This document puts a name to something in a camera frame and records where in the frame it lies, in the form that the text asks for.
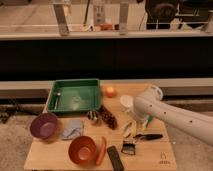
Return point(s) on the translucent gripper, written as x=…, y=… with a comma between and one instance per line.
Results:
x=140, y=125

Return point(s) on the peeled yellow banana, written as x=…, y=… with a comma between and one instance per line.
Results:
x=129, y=129

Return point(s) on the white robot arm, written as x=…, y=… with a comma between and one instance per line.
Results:
x=149, y=102

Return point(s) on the orange bowl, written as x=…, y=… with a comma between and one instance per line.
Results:
x=82, y=150

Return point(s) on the purple bowl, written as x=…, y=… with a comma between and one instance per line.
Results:
x=44, y=125

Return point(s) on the teal sponge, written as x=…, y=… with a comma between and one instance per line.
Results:
x=146, y=123

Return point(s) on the white cup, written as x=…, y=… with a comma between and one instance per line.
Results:
x=127, y=102

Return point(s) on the dark grape bunch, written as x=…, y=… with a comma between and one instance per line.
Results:
x=108, y=118

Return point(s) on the orange fruit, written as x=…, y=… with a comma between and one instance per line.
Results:
x=110, y=92

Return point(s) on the black remote control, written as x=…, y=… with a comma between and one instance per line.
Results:
x=115, y=158

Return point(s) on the orange carrot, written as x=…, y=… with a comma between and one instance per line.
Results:
x=101, y=151

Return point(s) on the blue folded cloth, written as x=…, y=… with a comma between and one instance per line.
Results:
x=73, y=129

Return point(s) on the green plastic tray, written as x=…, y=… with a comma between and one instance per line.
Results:
x=77, y=96

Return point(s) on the silver spoon in tray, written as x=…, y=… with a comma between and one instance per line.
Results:
x=58, y=94

